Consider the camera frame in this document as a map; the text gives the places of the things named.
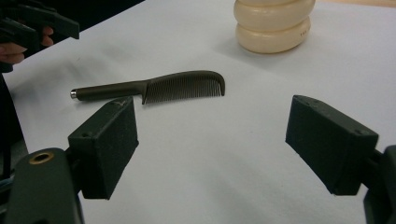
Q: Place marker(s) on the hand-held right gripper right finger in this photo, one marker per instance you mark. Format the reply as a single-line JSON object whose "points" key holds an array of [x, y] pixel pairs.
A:
{"points": [[330, 146]]}

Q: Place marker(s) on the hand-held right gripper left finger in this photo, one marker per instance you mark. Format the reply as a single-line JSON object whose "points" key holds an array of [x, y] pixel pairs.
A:
{"points": [[104, 146]]}

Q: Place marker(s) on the cream ribbed holder cup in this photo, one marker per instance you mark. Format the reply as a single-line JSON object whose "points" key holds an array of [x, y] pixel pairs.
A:
{"points": [[271, 28]]}

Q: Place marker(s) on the white table sheet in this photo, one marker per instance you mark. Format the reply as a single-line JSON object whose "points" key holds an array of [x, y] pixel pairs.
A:
{"points": [[202, 146]]}

